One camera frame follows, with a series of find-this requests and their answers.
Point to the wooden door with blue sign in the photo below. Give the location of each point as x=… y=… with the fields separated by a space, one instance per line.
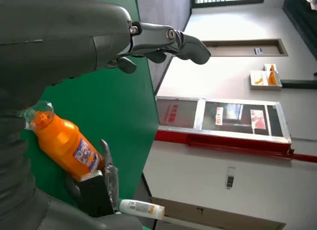
x=245 y=48

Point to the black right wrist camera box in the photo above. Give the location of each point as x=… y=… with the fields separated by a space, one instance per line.
x=95 y=197

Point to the white wall switch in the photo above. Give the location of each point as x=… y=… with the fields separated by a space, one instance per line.
x=230 y=178

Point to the red and white fire cabinet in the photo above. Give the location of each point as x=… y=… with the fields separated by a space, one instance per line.
x=223 y=123

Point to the wall holder with orange leaflets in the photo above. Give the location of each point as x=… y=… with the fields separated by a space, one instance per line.
x=266 y=79

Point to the white bottle with yellow cap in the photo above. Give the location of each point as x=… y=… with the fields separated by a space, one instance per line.
x=141 y=209

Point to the dark wall panel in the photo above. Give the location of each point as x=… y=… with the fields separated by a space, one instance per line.
x=302 y=25

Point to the orange bottle with clear cap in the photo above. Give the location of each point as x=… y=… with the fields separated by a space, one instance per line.
x=62 y=143

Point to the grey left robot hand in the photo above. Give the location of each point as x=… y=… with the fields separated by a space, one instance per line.
x=62 y=34

